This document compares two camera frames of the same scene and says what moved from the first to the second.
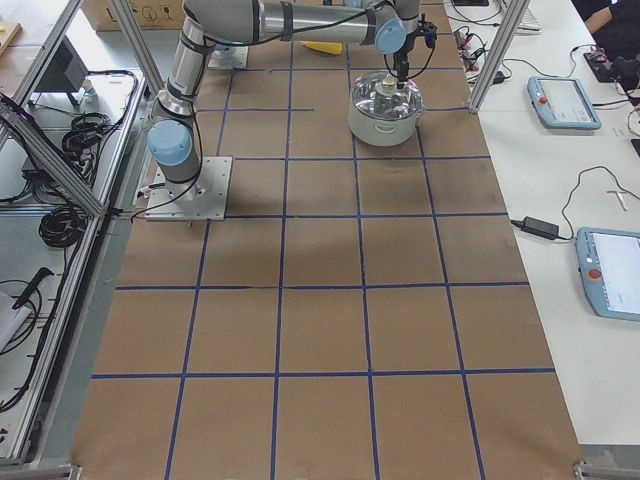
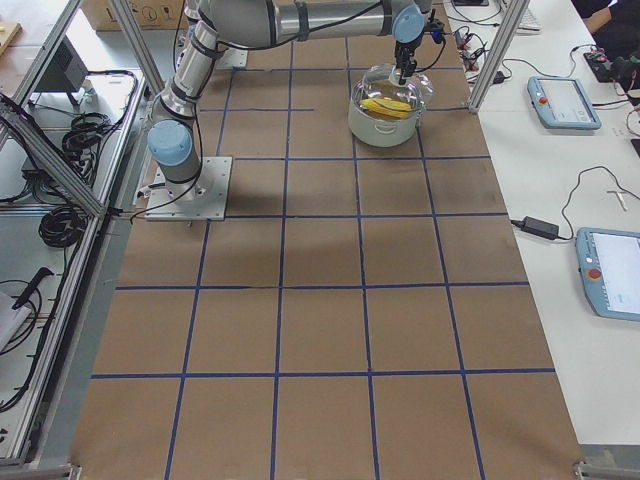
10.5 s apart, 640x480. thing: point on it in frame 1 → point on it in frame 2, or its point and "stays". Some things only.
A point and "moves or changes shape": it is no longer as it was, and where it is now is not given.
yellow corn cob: x=331 y=47 → x=387 y=107
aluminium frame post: x=510 y=22 stays
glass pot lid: x=376 y=95 moves or changes shape
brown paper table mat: x=362 y=313 stays
